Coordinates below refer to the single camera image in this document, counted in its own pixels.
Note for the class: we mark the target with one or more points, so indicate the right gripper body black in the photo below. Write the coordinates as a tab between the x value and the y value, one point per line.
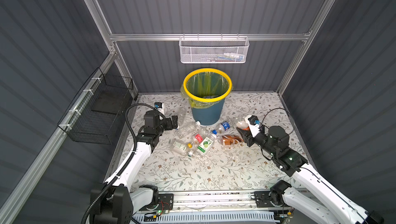
260	140

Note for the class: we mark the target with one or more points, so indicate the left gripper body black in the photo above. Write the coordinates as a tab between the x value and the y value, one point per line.
165	125

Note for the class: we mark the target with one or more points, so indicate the brown tea bottle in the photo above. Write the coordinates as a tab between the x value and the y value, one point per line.
230	139

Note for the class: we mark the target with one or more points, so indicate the blue label bottle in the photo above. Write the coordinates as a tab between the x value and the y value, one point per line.
223	127

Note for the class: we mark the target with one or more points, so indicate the orange label bottle orange cap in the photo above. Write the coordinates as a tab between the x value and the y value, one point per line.
239	122

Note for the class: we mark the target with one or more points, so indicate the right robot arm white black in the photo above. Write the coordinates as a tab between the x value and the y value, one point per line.
330	207

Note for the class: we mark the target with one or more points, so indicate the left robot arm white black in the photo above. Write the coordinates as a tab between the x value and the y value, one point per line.
145	142

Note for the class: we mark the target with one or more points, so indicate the teal bin with yellow rim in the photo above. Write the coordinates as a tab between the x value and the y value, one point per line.
208	116

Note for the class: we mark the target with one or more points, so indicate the clear bottle white cap far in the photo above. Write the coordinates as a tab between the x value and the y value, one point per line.
181	115

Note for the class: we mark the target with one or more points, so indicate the clear ribbed bottle white cap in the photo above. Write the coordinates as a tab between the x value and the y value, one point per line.
188	129

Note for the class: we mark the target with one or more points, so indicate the pink label bottle yellow cap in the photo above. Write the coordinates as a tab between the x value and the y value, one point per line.
197	138

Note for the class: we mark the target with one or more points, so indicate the lime label bottle white cap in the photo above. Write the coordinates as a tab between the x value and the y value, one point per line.
204	147

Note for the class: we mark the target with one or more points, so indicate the white ventilation grille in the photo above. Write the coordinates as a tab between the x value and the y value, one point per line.
216	217

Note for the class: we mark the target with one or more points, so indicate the items in white basket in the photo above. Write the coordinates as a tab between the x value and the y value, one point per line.
228	57

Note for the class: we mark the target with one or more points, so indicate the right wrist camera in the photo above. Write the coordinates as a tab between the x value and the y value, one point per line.
254	124

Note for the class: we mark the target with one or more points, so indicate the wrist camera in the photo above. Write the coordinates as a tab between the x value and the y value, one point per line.
159	106
254	124

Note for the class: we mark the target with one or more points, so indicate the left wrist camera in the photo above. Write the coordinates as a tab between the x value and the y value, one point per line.
159	106

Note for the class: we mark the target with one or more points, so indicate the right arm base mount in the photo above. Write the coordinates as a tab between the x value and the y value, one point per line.
266	199

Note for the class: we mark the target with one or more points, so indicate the black wire basket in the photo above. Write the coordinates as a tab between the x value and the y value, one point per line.
98	115

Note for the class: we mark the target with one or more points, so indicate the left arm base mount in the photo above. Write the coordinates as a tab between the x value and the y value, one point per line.
164	203

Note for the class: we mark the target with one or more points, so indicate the white wire mesh basket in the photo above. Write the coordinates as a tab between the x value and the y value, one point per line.
198	49

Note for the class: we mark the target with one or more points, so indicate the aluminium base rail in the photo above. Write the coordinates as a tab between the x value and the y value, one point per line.
216	199

